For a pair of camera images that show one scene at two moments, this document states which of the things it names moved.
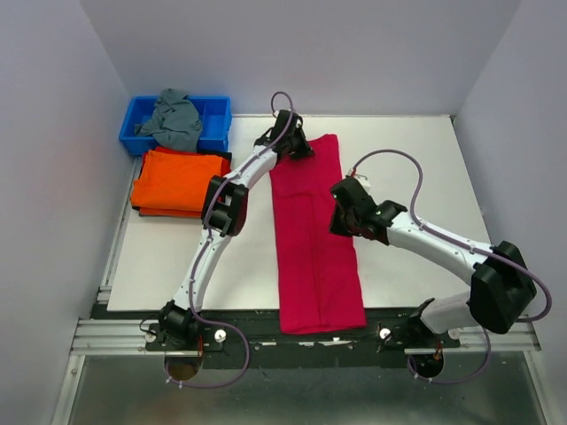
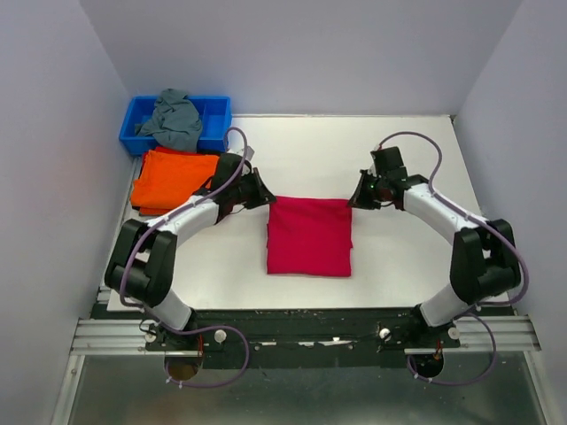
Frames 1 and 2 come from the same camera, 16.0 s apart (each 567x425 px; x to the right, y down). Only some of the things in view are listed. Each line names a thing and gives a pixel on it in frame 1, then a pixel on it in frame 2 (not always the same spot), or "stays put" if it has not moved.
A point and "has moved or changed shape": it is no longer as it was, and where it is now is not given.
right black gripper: [336, 227] → [359, 200]
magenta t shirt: [318, 277] has moved or changed shape
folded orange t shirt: [174, 185] stays put
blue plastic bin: [214, 112] stays put
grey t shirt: [174, 122] stays put
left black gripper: [304, 150] → [263, 196]
